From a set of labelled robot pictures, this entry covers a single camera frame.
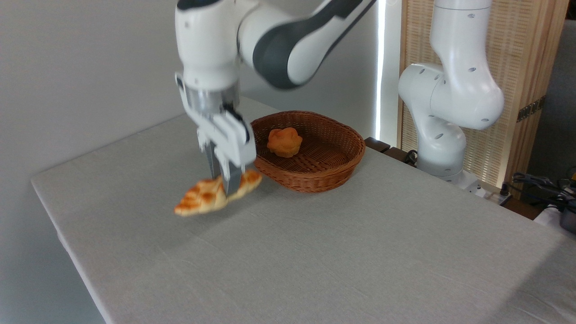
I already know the grey tablecloth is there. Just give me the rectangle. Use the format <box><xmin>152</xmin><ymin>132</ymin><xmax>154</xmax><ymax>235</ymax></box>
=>
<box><xmin>31</xmin><ymin>95</ymin><xmax>576</xmax><ymax>324</ymax></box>

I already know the black cable bundle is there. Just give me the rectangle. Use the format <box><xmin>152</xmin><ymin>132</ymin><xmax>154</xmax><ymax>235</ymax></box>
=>
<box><xmin>499</xmin><ymin>171</ymin><xmax>576</xmax><ymax>212</ymax></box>

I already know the dark grey metal pot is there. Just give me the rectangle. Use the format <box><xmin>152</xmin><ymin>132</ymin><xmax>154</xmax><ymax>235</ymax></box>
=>
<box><xmin>559</xmin><ymin>202</ymin><xmax>576</xmax><ymax>234</ymax></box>

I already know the dark wooden side table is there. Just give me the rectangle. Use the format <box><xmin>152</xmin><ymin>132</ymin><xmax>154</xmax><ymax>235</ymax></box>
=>
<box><xmin>364</xmin><ymin>137</ymin><xmax>420</xmax><ymax>168</ymax></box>

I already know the braided golden bread loaf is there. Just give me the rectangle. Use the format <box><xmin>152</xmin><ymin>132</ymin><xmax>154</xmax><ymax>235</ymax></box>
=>
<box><xmin>174</xmin><ymin>168</ymin><xmax>263</xmax><ymax>218</ymax></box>

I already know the brown wicker basket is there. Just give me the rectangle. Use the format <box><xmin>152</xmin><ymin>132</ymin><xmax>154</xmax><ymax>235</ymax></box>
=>
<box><xmin>250</xmin><ymin>111</ymin><xmax>366</xmax><ymax>194</ymax></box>

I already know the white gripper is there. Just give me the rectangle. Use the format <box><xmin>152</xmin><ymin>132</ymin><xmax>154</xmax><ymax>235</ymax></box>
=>
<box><xmin>175</xmin><ymin>72</ymin><xmax>257</xmax><ymax>197</ymax></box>

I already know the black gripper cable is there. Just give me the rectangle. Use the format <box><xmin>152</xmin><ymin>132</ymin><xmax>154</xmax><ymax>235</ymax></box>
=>
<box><xmin>222</xmin><ymin>103</ymin><xmax>252</xmax><ymax>142</ymax></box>

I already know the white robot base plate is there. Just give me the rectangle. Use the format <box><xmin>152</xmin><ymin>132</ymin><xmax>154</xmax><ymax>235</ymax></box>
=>
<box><xmin>439</xmin><ymin>170</ymin><xmax>489</xmax><ymax>198</ymax></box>

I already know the wooden bamboo folding screen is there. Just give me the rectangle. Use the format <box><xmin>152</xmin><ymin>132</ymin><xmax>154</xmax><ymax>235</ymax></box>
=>
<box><xmin>398</xmin><ymin>0</ymin><xmax>570</xmax><ymax>198</ymax></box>

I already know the orange muffin bread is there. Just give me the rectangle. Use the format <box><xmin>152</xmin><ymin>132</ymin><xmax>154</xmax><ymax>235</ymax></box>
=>
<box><xmin>267</xmin><ymin>127</ymin><xmax>303</xmax><ymax>158</ymax></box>

